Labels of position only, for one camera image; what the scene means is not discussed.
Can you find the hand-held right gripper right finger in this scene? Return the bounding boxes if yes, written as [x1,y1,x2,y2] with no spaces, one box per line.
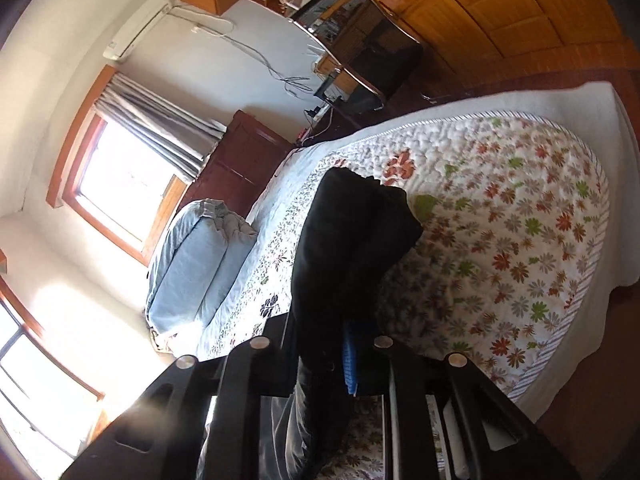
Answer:
[342,321,583,480]

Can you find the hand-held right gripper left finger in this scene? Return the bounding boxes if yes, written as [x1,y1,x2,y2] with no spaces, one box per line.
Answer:
[60,313,301,480]

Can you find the black pants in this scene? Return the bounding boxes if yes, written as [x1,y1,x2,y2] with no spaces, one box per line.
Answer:
[272,167,425,480]

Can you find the light blue pillows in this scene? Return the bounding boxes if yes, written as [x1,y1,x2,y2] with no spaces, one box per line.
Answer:
[145,199,259,341]

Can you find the floral quilted bedspread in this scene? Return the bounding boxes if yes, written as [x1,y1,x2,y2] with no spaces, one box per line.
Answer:
[197,116,612,480]

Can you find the dark wooden headboard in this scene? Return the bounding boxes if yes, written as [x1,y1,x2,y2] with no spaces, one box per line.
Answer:
[187,110,301,221]

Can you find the wooden framed balcony door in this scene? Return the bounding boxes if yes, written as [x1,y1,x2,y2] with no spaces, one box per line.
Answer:
[0,250,113,480]

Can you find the wooden framed window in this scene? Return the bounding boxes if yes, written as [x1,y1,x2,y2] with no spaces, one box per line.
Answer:
[46,65,191,267]

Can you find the grey striped curtain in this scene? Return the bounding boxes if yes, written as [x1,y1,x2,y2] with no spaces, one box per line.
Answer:
[94,72,227,183]

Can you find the television on stand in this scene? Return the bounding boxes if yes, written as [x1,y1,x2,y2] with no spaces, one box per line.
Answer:
[290,0,425,116]

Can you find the white bed sheet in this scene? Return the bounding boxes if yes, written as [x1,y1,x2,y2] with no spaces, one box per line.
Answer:
[247,81,640,423]

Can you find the white air conditioner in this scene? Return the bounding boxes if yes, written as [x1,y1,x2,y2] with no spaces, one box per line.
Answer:
[102,0,176,61]

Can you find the wooden wardrobe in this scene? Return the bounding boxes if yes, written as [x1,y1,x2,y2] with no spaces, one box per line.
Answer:
[167,0,626,61]

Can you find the white cable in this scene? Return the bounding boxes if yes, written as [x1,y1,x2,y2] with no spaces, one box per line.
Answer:
[170,4,316,98]

